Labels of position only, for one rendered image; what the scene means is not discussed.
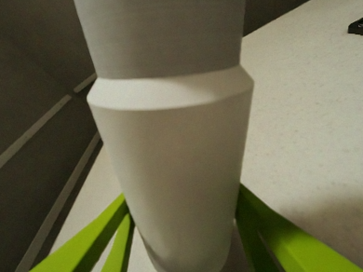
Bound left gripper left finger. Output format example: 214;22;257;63
30;192;136;272

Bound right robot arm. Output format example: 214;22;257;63
347;18;363;35

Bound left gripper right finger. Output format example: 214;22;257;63
235;182;363;272

